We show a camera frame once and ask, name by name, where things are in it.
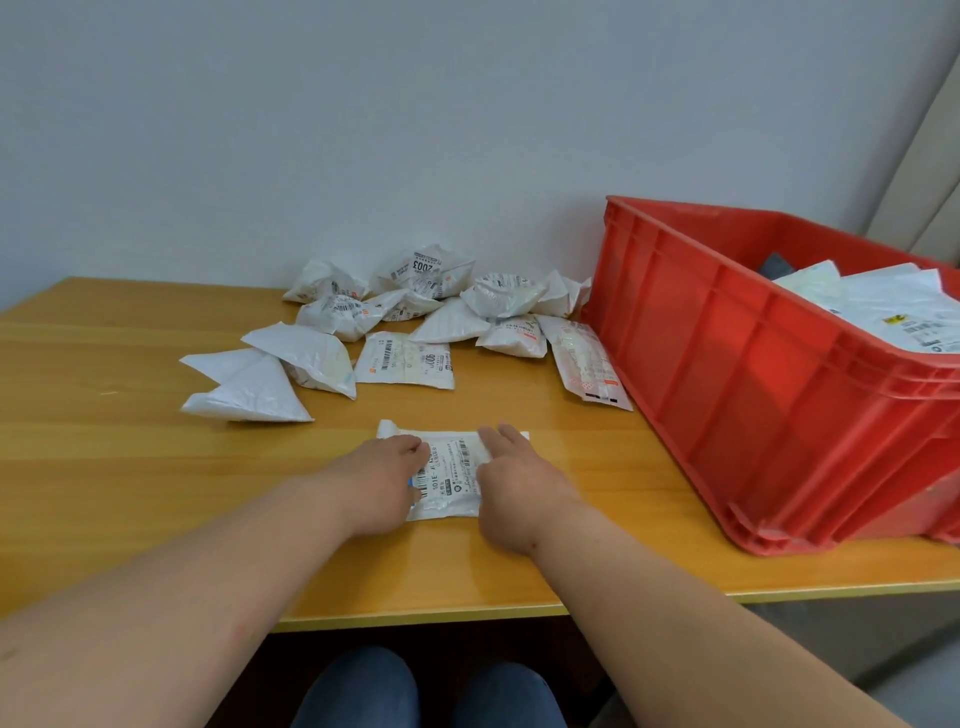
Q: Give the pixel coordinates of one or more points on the person's right hand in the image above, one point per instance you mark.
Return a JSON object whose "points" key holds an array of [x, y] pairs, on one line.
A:
{"points": [[521, 499]]}

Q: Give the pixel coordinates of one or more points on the person's left hand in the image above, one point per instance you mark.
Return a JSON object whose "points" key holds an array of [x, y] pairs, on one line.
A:
{"points": [[371, 484]]}

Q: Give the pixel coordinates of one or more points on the person's left fingers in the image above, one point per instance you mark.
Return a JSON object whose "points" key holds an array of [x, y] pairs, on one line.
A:
{"points": [[417, 454]]}

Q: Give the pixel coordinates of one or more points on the person's right fingers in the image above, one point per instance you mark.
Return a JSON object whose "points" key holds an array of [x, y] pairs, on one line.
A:
{"points": [[507, 442]]}

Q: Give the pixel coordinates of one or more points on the white labelled mailer bag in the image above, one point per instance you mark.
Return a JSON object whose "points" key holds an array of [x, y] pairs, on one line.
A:
{"points": [[452, 459]]}

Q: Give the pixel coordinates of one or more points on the person's right forearm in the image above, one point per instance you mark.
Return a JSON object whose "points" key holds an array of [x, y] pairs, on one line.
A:
{"points": [[675, 645]]}

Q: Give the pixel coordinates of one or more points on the person's left forearm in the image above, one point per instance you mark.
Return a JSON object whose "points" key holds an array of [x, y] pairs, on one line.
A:
{"points": [[165, 600]]}

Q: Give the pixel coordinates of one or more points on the pile of white folded packets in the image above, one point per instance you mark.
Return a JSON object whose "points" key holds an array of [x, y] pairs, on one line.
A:
{"points": [[405, 361]]}

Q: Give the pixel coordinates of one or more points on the person's left leg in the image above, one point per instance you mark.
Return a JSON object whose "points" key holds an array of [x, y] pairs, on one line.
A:
{"points": [[360, 694]]}

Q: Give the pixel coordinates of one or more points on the person's leg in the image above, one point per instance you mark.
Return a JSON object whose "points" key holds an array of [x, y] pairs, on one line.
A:
{"points": [[510, 701], [360, 694]]}

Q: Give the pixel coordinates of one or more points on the red plastic crate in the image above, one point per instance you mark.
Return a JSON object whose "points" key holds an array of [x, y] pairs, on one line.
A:
{"points": [[750, 375]]}

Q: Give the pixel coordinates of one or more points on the person's right leg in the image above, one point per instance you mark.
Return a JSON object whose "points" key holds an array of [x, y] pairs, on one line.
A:
{"points": [[510, 701]]}

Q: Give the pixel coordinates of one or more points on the dark grey parcel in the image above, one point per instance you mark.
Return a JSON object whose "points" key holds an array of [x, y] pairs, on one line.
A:
{"points": [[775, 266]]}

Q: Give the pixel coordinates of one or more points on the cream parcel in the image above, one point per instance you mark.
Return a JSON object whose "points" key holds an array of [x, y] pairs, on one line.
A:
{"points": [[810, 283]]}

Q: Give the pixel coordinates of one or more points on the large white parcel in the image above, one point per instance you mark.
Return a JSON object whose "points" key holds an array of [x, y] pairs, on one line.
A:
{"points": [[896, 307]]}

